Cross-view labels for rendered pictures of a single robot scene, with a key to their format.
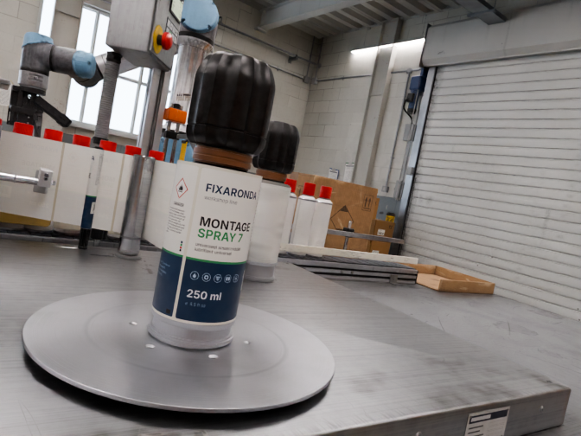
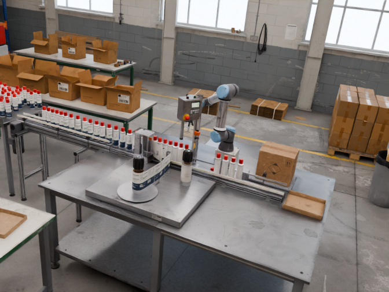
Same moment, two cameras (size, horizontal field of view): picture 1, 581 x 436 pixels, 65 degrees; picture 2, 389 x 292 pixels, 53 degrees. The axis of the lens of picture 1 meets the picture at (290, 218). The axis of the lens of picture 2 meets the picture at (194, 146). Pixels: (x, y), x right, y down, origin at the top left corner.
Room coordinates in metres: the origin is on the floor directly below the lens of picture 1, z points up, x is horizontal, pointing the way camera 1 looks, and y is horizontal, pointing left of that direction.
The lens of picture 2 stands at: (-0.62, -2.25, 2.44)
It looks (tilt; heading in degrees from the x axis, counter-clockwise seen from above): 24 degrees down; 56
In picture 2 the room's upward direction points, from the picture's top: 6 degrees clockwise
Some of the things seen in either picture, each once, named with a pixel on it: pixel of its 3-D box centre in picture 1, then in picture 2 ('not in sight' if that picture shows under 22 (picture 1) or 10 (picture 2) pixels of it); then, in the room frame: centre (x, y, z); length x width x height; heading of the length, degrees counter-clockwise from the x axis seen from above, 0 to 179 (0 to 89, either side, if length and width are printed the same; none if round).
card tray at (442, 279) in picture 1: (437, 277); (304, 204); (1.62, -0.55, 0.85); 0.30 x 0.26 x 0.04; 124
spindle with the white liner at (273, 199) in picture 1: (266, 200); (186, 167); (0.87, 0.05, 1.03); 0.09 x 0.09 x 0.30
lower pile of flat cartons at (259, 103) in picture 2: not in sight; (269, 108); (4.69, 3.13, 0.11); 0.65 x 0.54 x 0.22; 125
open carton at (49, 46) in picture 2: not in sight; (46, 42); (1.03, 5.62, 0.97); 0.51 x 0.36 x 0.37; 41
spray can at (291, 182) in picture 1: (284, 216); (224, 166); (1.23, 0.02, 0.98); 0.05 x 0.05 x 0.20
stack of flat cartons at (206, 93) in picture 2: not in sight; (204, 101); (3.56, 3.76, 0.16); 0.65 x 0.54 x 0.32; 133
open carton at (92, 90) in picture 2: not in sight; (98, 87); (1.00, 2.53, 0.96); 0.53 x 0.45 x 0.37; 40
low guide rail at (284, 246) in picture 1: (280, 246); (220, 175); (1.19, 0.01, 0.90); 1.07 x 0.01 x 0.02; 124
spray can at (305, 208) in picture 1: (303, 219); (231, 168); (1.27, -0.04, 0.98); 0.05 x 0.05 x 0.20
